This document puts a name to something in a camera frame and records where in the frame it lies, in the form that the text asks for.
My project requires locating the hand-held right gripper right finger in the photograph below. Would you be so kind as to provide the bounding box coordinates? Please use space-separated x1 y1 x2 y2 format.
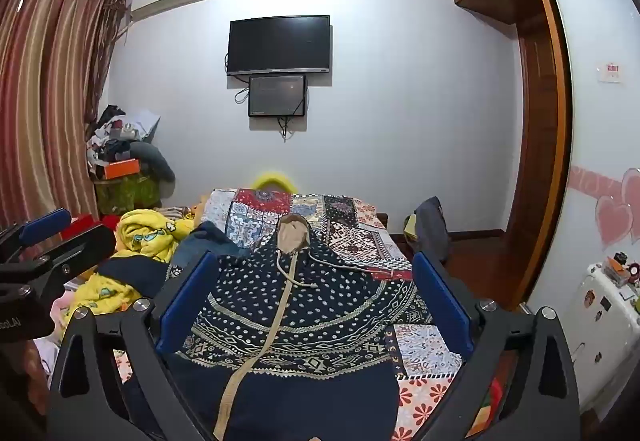
411 251 583 441

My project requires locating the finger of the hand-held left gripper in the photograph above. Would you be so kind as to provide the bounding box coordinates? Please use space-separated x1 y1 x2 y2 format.
0 223 117 303
0 208 73 256

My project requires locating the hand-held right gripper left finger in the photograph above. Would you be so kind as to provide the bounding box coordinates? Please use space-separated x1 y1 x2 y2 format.
47 251 221 441

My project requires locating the navy patterned hooded garment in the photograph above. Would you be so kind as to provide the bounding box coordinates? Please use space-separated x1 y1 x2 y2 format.
162 214 436 441

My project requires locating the pile of mixed clothes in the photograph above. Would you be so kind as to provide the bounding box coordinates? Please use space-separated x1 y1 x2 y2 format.
85 104 163 169

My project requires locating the red box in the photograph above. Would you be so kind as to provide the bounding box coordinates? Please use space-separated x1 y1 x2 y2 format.
60 214 121 242

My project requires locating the lavender cloth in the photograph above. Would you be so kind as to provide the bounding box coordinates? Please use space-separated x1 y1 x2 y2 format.
30 336 63 392

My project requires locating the dark navy cloth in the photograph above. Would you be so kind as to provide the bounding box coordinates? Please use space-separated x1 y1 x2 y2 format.
92 257 173 302

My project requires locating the yellow cartoon blanket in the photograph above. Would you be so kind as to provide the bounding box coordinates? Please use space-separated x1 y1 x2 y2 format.
62 208 201 327

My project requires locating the green patterned cloth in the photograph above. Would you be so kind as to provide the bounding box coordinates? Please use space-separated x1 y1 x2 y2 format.
94 174 162 217

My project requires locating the blue cloth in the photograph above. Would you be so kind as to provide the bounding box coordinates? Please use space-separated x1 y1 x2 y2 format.
172 221 236 267

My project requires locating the dark grey hanging garment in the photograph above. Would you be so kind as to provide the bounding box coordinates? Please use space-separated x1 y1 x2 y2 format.
412 196 454 265

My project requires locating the orange box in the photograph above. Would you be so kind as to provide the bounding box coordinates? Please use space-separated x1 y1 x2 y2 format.
97 158 141 181

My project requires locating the grey cushion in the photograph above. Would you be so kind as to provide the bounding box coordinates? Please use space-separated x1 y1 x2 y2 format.
132 141 177 185

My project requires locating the patchwork printed bed sheet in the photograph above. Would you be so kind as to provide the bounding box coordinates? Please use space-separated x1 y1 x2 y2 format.
115 188 506 441

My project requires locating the striped brown curtain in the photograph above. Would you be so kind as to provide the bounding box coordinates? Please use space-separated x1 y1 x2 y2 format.
0 0 132 232

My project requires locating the yellow curved object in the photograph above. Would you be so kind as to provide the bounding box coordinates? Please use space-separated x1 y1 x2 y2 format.
250 170 299 195

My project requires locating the white mini fridge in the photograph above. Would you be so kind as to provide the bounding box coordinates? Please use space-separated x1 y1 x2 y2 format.
565 261 640 422

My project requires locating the orange black small object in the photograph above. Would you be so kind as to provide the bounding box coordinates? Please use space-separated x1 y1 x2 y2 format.
602 251 640 285

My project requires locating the pink heart decal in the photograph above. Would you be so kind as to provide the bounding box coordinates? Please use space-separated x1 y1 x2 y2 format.
570 165 640 249

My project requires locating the white sliding wardrobe door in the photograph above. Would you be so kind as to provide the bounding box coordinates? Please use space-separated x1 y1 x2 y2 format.
525 0 640 322

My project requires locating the small black wall monitor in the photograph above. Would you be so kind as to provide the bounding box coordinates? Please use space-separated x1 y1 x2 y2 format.
248 74 307 118

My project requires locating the large black wall television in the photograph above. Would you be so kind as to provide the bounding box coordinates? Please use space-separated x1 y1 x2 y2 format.
227 14 332 76

